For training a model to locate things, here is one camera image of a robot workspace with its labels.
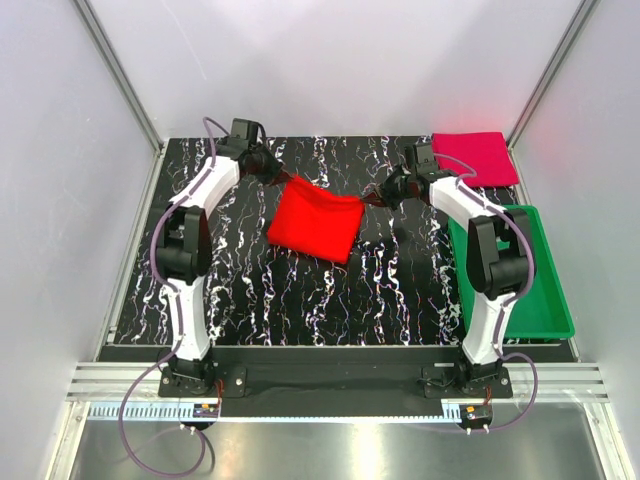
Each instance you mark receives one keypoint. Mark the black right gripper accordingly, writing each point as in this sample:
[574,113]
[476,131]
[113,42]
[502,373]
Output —
[382,196]

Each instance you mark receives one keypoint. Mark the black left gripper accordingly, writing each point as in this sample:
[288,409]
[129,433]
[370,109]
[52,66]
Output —
[275,166]

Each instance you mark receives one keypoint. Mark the red t shirt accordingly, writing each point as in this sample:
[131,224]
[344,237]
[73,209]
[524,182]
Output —
[316,222]

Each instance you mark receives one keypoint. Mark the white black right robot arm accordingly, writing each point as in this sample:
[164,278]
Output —
[500,260]

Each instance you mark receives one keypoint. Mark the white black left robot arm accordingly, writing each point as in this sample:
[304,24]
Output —
[181,250]

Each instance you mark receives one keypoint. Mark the black marbled table mat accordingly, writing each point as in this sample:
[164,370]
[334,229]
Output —
[399,287]

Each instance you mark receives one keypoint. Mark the folded magenta t shirt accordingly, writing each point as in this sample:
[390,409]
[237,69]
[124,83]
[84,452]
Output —
[485,152]

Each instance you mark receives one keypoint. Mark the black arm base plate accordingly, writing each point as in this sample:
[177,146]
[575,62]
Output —
[394,400]

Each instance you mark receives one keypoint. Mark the white slotted cable duct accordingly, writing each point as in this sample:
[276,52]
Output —
[438,412]

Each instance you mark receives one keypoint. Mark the left aluminium frame post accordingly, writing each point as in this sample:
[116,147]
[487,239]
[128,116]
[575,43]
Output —
[91,22]

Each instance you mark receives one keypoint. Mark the aluminium frame post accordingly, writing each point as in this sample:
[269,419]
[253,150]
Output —
[91,22]
[569,38]

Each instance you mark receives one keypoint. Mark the aluminium front rail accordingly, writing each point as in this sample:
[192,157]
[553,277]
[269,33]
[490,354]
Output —
[553,382]

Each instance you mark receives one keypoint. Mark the right aluminium frame post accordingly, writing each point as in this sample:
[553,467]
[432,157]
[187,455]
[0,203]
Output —
[569,38]

